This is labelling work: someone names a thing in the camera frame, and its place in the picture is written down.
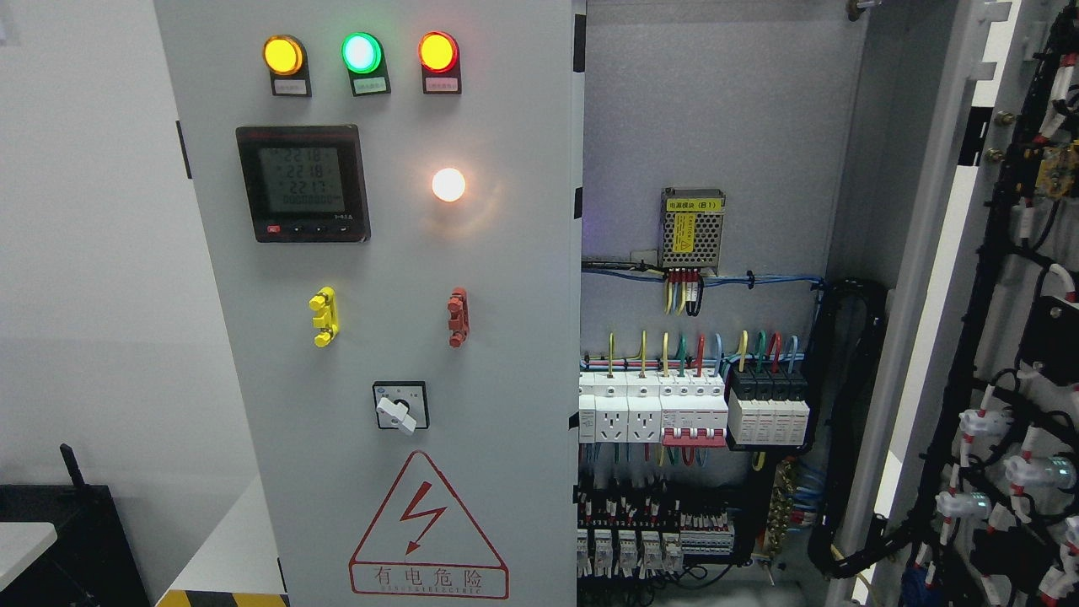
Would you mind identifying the grey cabinet door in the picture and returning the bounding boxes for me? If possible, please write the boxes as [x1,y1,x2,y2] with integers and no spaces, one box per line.
[860,1,1076,606]
[155,1,583,606]

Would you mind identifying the white socket breaker row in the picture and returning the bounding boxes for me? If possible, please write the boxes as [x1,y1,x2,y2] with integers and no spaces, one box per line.
[578,370,728,447]

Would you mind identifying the red electric hazard sticker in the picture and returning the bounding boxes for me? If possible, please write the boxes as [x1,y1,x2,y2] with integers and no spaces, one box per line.
[349,450,510,601]

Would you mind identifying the green indicator lamp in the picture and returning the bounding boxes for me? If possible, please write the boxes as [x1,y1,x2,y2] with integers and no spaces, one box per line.
[341,32,392,96]

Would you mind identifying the lower relay terminal row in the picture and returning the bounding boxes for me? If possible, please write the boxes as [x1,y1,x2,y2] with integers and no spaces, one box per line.
[573,480,739,580]

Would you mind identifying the black box at left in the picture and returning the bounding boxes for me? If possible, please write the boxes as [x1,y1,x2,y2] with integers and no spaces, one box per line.
[1,444,150,606]

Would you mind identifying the red terminal connector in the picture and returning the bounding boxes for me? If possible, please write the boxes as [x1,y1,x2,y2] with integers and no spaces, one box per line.
[447,287,470,348]

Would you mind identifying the white glowing indicator lamp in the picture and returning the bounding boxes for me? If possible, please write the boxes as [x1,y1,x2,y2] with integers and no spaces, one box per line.
[431,168,467,202]

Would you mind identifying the red indicator lamp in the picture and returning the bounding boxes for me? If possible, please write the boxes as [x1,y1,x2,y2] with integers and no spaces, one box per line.
[416,30,461,95]

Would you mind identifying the right black cable harness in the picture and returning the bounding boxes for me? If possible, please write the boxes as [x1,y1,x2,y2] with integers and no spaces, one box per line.
[805,278,890,580]

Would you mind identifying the black surge protector module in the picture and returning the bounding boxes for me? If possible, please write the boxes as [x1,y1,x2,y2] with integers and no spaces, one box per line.
[727,365,810,450]

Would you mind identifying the yellow terminal connector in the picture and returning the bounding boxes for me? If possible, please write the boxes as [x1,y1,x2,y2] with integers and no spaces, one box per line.
[309,287,340,348]

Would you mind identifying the black digital power meter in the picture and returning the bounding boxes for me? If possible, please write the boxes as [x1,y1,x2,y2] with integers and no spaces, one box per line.
[235,124,371,243]

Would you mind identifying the amber indicator lamp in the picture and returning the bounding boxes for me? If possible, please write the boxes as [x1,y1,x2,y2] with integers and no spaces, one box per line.
[262,35,311,97]

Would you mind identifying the metal mesh power supply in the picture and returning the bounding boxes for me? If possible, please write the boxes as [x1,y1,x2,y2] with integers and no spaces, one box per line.
[658,187,726,270]

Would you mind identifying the grey cabinet body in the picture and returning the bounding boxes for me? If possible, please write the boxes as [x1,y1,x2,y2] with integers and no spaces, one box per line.
[579,1,989,554]

